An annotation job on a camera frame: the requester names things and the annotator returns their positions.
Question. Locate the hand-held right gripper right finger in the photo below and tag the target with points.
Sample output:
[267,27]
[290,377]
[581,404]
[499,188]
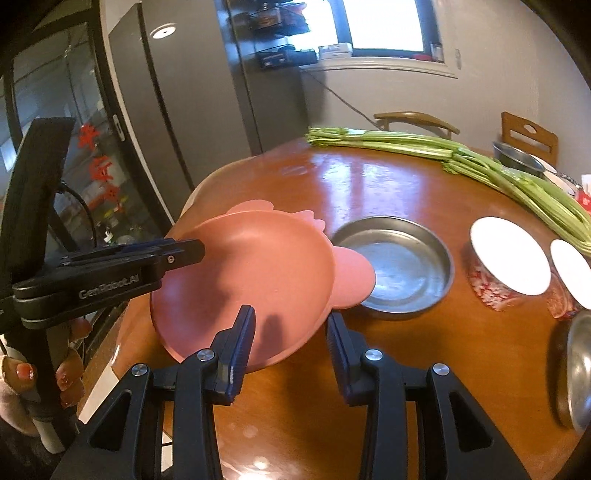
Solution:
[339,355]

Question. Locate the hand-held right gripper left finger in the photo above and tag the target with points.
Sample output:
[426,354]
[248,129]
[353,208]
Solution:
[240,353]

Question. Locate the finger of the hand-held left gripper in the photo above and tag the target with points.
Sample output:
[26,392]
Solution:
[184,256]

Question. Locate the round pink plate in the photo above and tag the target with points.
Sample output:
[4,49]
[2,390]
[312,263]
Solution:
[258,272]

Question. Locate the steel plate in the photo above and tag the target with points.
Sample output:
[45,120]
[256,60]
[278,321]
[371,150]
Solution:
[397,272]

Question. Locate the person's left hand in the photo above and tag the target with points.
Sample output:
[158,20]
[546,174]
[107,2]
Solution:
[69,378]

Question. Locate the grey refrigerator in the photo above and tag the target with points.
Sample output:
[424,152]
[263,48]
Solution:
[198,83]

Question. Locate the celery bunch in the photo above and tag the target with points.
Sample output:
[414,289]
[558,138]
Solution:
[531,198]
[388,138]

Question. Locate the wooden chair with curved back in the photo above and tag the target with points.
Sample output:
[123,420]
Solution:
[415,119]

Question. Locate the white box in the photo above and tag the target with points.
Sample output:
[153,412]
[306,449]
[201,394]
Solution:
[336,50]

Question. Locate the steel pot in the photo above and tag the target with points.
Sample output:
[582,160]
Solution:
[515,157]

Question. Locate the white plate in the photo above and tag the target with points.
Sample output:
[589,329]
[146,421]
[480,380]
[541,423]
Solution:
[561,180]

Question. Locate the wooden chair with cutout back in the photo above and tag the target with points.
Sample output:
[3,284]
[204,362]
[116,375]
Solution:
[528,134]

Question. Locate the red tissue box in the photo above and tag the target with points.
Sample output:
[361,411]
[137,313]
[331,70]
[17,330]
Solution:
[584,194]

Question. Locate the window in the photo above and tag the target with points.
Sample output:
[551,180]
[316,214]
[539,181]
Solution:
[385,23]

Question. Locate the glass door with black frame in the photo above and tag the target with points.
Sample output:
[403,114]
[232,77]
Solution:
[55,69]

